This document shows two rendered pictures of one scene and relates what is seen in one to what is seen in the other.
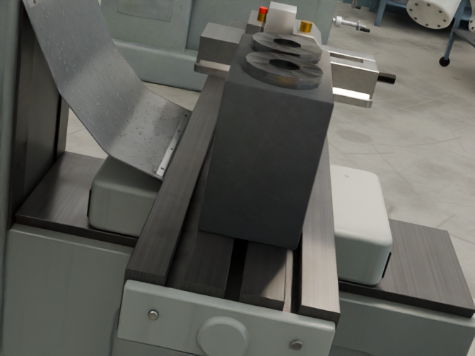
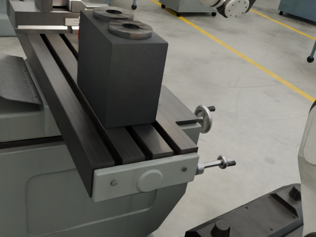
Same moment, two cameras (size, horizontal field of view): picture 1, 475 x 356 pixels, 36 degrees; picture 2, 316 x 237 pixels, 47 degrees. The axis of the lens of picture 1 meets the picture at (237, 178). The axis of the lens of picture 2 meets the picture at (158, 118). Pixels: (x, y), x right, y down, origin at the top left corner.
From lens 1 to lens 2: 0.31 m
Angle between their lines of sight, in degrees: 28
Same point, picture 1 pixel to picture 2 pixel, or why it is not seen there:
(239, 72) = (111, 36)
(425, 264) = (166, 104)
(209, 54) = (22, 21)
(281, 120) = (144, 58)
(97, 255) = (8, 157)
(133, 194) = (23, 116)
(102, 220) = (6, 136)
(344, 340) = not seen: hidden behind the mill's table
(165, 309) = (119, 177)
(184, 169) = (66, 96)
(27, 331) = not seen: outside the picture
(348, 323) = not seen: hidden behind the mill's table
